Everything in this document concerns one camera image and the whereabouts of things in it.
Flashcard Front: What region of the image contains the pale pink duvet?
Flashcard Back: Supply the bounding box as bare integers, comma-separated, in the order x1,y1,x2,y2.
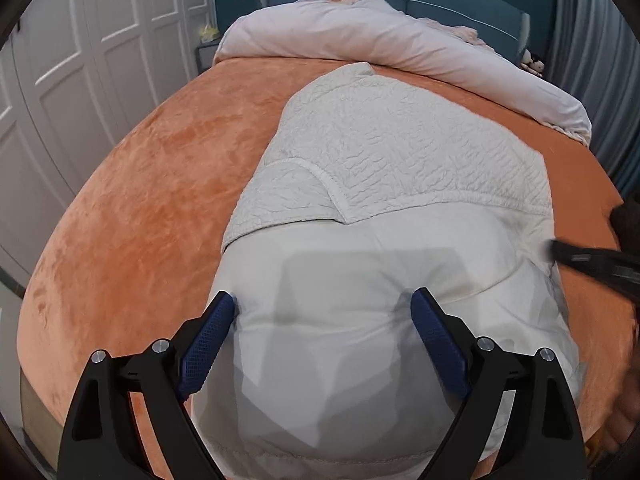
214,0,593,147

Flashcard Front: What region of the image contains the grey-blue curtain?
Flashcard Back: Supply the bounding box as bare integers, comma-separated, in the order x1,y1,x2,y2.
545,0,640,196

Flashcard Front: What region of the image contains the white textured jacket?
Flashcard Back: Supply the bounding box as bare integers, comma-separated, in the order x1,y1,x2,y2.
192,61,583,480

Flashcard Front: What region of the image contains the small plush toy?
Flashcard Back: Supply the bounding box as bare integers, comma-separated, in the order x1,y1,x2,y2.
520,49,547,79

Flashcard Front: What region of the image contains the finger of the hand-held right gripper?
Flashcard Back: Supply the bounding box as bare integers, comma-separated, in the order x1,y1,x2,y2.
549,240,640,307

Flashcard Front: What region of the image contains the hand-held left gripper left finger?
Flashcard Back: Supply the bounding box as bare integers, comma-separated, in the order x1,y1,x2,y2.
57,290,237,480

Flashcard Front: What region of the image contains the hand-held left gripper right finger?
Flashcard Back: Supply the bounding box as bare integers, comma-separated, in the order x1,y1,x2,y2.
410,287,587,480

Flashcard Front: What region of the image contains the grey nightstand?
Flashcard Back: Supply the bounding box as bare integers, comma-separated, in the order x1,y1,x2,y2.
195,40,223,72

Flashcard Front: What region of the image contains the orange plush bed cover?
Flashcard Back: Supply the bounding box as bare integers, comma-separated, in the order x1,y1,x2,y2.
17,52,623,471

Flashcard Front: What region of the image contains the white panelled wardrobe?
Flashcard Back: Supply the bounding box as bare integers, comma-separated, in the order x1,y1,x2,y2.
0,0,213,288

